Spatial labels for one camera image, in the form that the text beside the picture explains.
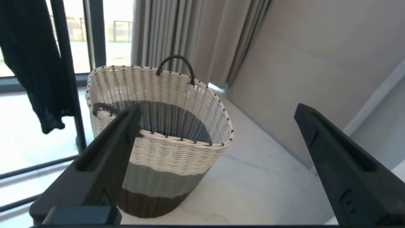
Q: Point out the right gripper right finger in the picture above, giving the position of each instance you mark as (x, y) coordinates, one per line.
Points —
(357, 187)

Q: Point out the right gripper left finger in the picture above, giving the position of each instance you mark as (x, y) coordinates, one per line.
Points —
(101, 180)

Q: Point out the black shirt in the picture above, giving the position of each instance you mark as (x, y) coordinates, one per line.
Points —
(31, 47)

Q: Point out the black clothes rack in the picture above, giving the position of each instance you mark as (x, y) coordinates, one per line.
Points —
(79, 133)

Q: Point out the white laundry basket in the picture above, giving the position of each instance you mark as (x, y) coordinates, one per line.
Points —
(177, 155)

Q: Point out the beige curtain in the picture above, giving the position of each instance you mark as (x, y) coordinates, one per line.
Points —
(205, 38)

